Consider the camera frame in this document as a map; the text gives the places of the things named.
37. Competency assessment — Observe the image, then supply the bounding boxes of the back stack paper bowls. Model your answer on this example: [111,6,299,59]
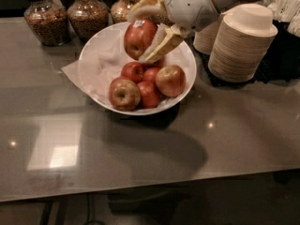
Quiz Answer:
[193,15,223,55]

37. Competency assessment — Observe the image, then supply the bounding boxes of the far left cereal jar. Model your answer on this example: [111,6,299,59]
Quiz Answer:
[23,0,69,46]

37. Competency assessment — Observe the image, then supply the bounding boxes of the back red apple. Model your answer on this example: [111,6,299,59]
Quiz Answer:
[143,56,165,68]

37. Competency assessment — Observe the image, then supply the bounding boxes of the small hidden red apple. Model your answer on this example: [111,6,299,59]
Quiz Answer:
[121,62,145,83]

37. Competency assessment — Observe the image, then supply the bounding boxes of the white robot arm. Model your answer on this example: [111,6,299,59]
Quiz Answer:
[127,0,259,64]

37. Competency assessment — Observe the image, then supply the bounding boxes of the white paper liner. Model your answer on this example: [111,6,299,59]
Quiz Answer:
[61,28,191,111]

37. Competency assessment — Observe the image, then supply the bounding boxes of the front stack paper bowls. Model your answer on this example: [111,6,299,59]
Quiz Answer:
[208,4,278,83]

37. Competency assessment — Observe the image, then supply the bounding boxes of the white ceramic bowl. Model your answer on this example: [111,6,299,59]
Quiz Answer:
[78,21,198,116]

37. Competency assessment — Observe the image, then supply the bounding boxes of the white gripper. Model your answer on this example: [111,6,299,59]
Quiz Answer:
[127,0,218,64]

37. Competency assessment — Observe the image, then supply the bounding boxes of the red apple with sticker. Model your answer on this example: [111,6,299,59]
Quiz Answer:
[124,19,158,60]

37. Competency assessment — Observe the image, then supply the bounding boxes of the stack paper bowls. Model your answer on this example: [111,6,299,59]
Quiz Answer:
[208,4,278,83]
[193,15,223,55]

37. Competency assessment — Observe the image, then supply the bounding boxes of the white napkin and utensil holder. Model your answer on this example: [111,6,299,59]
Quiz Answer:
[262,0,300,38]

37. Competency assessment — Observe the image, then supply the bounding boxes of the front middle red apple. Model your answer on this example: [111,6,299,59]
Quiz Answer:
[138,81,160,109]

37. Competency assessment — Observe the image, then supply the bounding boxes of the right red-yellow apple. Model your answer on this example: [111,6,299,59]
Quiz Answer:
[156,65,186,98]

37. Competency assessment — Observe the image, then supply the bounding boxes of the cereal jar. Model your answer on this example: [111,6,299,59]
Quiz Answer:
[150,15,173,26]
[67,0,109,42]
[23,0,69,46]
[111,0,139,23]

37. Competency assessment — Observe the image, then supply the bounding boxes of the front left yellow-red apple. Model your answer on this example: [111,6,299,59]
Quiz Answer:
[109,77,141,112]

